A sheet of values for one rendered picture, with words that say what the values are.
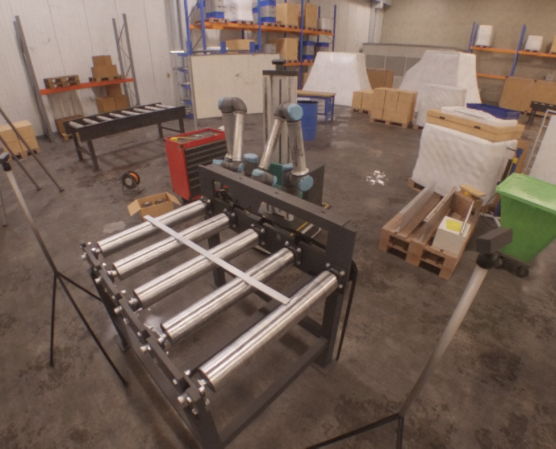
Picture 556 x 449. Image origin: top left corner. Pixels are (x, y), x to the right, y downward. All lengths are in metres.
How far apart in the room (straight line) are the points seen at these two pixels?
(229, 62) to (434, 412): 6.02
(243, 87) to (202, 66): 0.89
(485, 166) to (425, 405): 3.11
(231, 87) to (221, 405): 5.50
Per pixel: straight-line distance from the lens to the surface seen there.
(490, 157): 4.37
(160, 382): 1.89
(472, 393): 2.48
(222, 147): 4.07
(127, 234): 2.05
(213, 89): 6.21
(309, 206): 1.57
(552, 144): 4.49
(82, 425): 2.36
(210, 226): 1.95
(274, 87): 2.83
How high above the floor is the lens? 1.90
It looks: 32 degrees down
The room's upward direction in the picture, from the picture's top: straight up
